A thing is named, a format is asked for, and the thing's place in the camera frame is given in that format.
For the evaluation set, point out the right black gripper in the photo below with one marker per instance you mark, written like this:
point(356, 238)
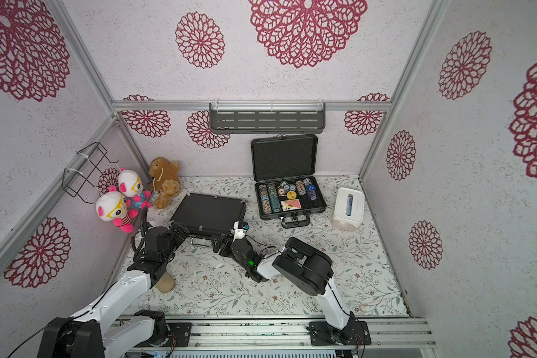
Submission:
point(224, 244)

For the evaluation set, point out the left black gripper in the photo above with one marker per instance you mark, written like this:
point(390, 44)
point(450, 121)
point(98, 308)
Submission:
point(183, 231)

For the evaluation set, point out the black textured poker case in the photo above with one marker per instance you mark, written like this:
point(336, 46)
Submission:
point(208, 216)

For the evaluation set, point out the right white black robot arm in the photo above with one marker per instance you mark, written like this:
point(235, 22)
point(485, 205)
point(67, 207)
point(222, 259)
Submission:
point(310, 270)

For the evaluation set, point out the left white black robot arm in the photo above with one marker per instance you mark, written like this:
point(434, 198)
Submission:
point(90, 332)

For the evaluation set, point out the floral table mat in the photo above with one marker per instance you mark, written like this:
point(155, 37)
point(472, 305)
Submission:
point(208, 284)

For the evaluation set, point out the lower white pink plush doll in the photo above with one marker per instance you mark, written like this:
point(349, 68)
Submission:
point(113, 207)

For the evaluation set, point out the white pink plush doll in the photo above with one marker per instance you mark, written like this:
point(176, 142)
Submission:
point(113, 207)
point(130, 185)

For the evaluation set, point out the brown teddy bear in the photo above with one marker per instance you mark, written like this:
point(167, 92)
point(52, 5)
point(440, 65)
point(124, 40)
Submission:
point(165, 181)

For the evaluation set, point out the upper white pink plush doll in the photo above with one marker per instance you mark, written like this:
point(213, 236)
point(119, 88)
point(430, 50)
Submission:
point(130, 185)

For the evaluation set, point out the white tissue box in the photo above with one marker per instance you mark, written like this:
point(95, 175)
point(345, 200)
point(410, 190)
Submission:
point(349, 212)

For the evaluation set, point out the black wire basket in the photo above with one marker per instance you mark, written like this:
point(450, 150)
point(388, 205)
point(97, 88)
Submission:
point(75, 181)

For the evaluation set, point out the grey wall shelf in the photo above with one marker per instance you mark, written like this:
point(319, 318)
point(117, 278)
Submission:
point(267, 118)

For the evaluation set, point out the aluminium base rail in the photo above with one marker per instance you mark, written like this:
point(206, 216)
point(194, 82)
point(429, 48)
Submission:
point(305, 334)

